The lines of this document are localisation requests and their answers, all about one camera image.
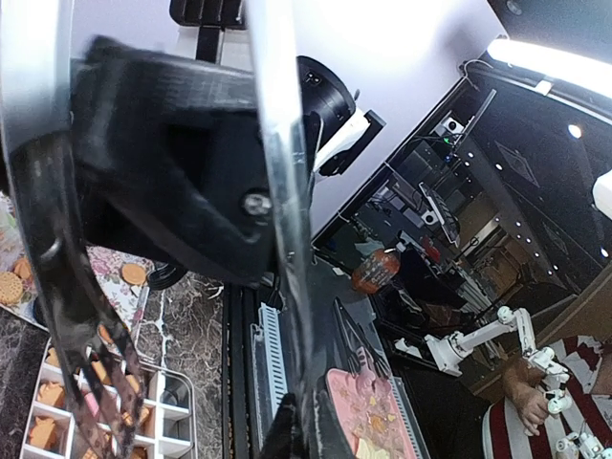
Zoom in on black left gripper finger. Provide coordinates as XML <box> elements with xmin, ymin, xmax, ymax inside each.
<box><xmin>260</xmin><ymin>389</ymin><xmax>355</xmax><ymax>458</ymax></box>

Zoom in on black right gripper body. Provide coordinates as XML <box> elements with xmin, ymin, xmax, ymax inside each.
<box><xmin>9</xmin><ymin>37</ymin><xmax>287</xmax><ymax>290</ymax></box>

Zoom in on silver divided cookie tin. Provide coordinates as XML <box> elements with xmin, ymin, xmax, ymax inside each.
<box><xmin>18</xmin><ymin>337</ymin><xmax>195</xmax><ymax>459</ymax></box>

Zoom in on silver metal tongs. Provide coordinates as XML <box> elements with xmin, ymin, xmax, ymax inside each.
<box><xmin>1</xmin><ymin>1</ymin><xmax>313</xmax><ymax>458</ymax></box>

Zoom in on pink tray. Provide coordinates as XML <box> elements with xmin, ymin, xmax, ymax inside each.
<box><xmin>326</xmin><ymin>367</ymin><xmax>417</xmax><ymax>458</ymax></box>

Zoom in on round orange cookie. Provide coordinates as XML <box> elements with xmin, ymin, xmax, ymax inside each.
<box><xmin>120</xmin><ymin>263</ymin><xmax>146</xmax><ymax>286</ymax></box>

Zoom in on floral cookie tray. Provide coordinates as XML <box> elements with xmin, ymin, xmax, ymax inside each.
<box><xmin>0</xmin><ymin>190</ymin><xmax>157</xmax><ymax>336</ymax></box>

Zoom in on white slotted cable duct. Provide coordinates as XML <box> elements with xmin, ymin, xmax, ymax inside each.
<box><xmin>251</xmin><ymin>303</ymin><xmax>288</xmax><ymax>423</ymax></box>

